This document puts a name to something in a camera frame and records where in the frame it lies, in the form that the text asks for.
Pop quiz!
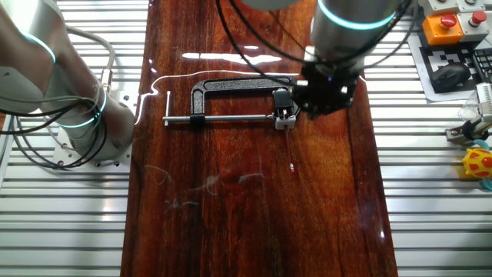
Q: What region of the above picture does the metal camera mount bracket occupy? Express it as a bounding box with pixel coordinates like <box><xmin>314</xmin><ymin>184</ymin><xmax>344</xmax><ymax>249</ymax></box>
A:
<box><xmin>444</xmin><ymin>119</ymin><xmax>492</xmax><ymax>146</ymax></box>

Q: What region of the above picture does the black base cable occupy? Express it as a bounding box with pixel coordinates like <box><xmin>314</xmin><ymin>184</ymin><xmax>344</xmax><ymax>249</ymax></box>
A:
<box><xmin>0</xmin><ymin>98</ymin><xmax>109</xmax><ymax>171</ymax></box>

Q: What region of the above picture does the dark red pencil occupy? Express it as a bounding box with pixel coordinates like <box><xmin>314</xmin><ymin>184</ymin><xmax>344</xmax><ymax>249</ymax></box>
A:
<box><xmin>284</xmin><ymin>128</ymin><xmax>296</xmax><ymax>173</ymax></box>

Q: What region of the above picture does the yellow orange turtle toy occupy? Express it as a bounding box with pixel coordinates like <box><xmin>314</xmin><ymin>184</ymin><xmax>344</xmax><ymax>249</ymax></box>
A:
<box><xmin>460</xmin><ymin>138</ymin><xmax>492</xmax><ymax>192</ymax></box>

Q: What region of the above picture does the ribbed silver camera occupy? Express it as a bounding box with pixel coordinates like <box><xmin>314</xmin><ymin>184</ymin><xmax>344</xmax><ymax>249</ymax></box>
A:
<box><xmin>474</xmin><ymin>82</ymin><xmax>492</xmax><ymax>125</ymax></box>

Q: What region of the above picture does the black C-clamp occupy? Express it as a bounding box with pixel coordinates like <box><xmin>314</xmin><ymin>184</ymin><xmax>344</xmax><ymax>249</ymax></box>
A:
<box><xmin>162</xmin><ymin>75</ymin><xmax>308</xmax><ymax>130</ymax></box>

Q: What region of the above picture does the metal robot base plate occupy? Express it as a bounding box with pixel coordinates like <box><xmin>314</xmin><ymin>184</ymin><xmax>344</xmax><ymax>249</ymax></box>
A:
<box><xmin>52</xmin><ymin>88</ymin><xmax>142</xmax><ymax>173</ymax></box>

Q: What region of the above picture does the black computer mouse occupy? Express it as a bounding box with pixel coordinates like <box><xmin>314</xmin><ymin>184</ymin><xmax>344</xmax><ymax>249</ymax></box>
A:
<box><xmin>429</xmin><ymin>62</ymin><xmax>472</xmax><ymax>94</ymax></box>

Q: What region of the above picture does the black white marker sheet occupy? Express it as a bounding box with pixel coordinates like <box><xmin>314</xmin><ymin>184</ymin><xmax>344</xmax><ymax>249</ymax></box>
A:
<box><xmin>406</xmin><ymin>32</ymin><xmax>484</xmax><ymax>104</ymax></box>

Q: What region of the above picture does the orange emergency stop box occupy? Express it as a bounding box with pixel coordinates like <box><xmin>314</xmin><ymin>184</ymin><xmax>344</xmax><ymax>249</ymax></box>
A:
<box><xmin>421</xmin><ymin>13</ymin><xmax>465</xmax><ymax>46</ymax></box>

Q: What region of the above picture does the black keyboard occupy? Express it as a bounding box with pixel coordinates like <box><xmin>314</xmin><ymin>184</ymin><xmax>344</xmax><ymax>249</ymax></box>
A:
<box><xmin>471</xmin><ymin>46</ymin><xmax>492</xmax><ymax>84</ymax></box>

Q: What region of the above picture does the grey red-button stop box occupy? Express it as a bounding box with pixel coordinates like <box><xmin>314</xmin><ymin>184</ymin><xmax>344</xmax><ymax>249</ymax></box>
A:
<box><xmin>456</xmin><ymin>10</ymin><xmax>492</xmax><ymax>42</ymax></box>

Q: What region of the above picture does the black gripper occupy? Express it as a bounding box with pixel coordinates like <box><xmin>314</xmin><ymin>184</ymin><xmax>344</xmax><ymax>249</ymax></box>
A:
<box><xmin>296</xmin><ymin>62</ymin><xmax>357</xmax><ymax>119</ymax></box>

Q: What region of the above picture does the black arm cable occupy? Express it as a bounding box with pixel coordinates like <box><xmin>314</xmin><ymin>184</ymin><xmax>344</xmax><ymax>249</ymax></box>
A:
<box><xmin>214</xmin><ymin>0</ymin><xmax>420</xmax><ymax>84</ymax></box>

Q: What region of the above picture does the thick grey robot cable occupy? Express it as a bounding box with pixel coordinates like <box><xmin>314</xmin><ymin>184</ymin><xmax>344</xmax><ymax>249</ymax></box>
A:
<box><xmin>63</xmin><ymin>25</ymin><xmax>117</xmax><ymax>95</ymax></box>

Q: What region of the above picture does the glossy red-brown wooden board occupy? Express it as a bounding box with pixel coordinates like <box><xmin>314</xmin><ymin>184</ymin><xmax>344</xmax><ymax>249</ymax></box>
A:
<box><xmin>119</xmin><ymin>0</ymin><xmax>399</xmax><ymax>277</ymax></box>

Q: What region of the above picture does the grey button box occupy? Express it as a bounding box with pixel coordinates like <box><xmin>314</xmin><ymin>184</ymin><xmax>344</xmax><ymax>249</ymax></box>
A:
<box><xmin>417</xmin><ymin>0</ymin><xmax>460</xmax><ymax>15</ymax></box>
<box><xmin>457</xmin><ymin>0</ymin><xmax>490</xmax><ymax>12</ymax></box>

